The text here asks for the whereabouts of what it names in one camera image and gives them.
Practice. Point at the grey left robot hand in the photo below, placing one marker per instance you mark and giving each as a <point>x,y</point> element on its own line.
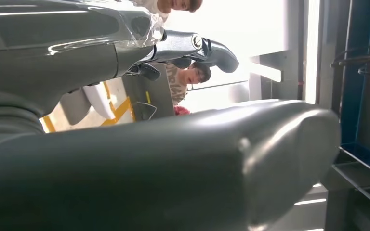
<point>140,175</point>

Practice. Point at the red object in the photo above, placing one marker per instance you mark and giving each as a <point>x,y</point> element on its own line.
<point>181,111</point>

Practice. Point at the person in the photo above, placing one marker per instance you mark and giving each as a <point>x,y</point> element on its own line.
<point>172,3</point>
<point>197,75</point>

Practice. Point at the ceiling light strip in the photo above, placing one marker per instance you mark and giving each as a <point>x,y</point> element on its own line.
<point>312,47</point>

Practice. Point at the blue metal beam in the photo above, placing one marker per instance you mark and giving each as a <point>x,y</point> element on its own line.
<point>357,79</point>

